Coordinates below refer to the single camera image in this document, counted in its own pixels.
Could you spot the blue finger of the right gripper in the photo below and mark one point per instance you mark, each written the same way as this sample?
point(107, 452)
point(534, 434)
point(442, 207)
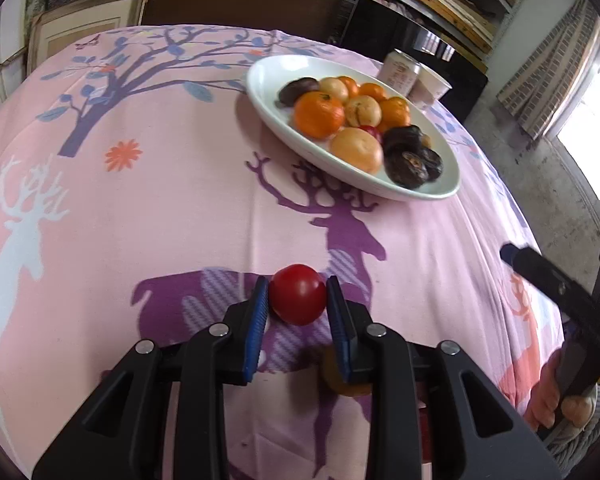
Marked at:
point(568, 295)

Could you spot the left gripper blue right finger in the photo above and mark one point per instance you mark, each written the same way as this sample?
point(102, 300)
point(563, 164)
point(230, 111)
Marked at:
point(474, 432)

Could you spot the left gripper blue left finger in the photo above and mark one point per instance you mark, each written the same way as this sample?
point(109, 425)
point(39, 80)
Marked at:
point(119, 430)

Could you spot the small red cherry tomato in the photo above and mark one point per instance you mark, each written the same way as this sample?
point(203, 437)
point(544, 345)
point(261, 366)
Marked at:
point(297, 294)

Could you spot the red plum front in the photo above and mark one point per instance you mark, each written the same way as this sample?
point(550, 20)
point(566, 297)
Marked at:
point(433, 163)

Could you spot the dark brown mangosteen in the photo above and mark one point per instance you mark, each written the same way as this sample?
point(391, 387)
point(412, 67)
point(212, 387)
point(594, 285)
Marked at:
point(406, 169)

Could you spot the large orange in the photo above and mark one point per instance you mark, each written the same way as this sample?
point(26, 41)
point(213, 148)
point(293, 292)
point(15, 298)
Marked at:
point(395, 113)

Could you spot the small red fruit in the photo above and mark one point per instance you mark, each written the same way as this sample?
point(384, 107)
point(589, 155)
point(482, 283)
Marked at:
point(373, 131)

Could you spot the tan passion fruit back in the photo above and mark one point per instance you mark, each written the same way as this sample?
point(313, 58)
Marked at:
point(358, 148)

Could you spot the tan passion fruit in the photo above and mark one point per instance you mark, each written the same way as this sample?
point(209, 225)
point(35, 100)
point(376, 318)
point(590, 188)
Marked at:
point(358, 148)
point(336, 88)

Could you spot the yellow passion fruit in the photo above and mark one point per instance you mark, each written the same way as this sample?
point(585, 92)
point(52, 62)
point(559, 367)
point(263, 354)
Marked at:
point(362, 110)

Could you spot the small orange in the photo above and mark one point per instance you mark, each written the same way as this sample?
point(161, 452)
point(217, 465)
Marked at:
point(351, 85)
point(375, 91)

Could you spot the orange tangerine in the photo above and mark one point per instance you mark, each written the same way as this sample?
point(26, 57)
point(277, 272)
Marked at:
point(318, 115)

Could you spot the dark purple fruit front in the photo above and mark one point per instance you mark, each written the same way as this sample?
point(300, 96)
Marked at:
point(295, 89)

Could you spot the dark purple fruit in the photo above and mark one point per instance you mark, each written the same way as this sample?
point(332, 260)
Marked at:
point(295, 89)
point(402, 139)

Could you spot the dark purple fruit back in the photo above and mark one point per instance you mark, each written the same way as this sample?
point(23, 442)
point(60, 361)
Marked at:
point(402, 139)

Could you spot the person's right hand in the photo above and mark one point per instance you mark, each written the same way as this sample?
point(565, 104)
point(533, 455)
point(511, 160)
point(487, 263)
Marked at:
point(545, 402)

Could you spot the beige patterned curtain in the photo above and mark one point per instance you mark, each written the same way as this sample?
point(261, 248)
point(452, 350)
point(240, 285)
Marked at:
point(540, 89)

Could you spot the pink deer print tablecloth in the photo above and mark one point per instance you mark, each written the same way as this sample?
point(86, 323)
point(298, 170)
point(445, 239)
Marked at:
point(140, 195)

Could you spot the white paper cup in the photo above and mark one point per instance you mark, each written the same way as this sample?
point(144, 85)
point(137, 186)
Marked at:
point(428, 88)

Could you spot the pink drink can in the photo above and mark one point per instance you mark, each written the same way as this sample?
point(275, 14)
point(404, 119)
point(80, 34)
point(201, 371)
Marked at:
point(399, 71)

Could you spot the black screen panel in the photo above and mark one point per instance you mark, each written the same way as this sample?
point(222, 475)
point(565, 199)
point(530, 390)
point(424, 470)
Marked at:
point(374, 30)

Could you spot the white round plate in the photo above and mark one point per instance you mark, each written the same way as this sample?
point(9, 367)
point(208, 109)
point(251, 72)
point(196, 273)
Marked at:
point(353, 127)

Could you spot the framed picture in cardboard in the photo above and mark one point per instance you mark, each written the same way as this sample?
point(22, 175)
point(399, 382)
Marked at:
point(54, 30)

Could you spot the dark brown wooden board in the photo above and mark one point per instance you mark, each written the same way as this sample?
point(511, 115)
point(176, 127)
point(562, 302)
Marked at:
point(321, 20)

